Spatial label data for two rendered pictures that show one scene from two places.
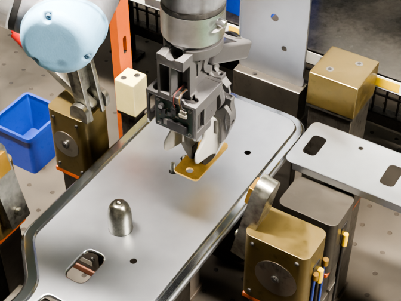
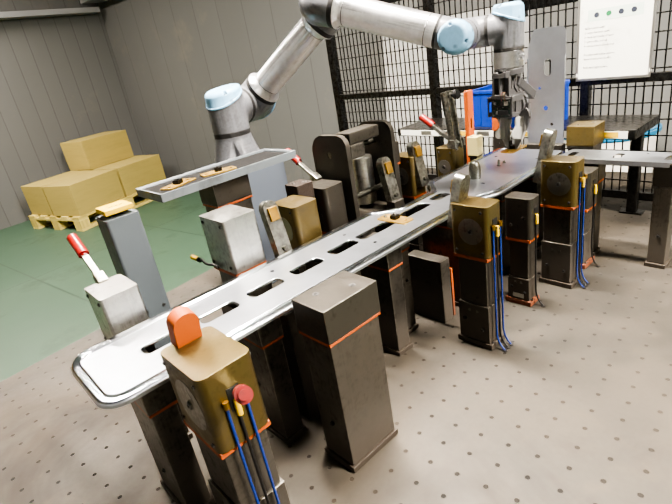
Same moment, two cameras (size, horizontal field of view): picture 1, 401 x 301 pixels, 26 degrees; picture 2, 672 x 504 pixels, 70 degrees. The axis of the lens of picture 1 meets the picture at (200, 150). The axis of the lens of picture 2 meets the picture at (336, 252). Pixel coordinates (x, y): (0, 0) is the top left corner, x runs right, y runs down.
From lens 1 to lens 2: 0.73 m
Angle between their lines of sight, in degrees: 25
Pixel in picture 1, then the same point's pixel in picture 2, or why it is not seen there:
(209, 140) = (518, 129)
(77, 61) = (462, 43)
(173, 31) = (500, 60)
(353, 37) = not seen: hidden behind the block
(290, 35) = (554, 114)
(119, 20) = (469, 107)
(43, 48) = (447, 40)
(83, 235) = not seen: hidden behind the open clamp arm
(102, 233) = not seen: hidden behind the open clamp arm
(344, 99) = (587, 135)
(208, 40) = (517, 62)
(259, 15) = (537, 109)
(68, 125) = (446, 153)
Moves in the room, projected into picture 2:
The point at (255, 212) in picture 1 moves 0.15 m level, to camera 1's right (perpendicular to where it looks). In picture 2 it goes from (545, 147) to (612, 140)
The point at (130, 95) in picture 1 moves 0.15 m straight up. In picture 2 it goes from (474, 143) to (472, 93)
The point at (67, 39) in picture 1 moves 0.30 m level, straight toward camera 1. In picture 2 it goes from (458, 31) to (486, 29)
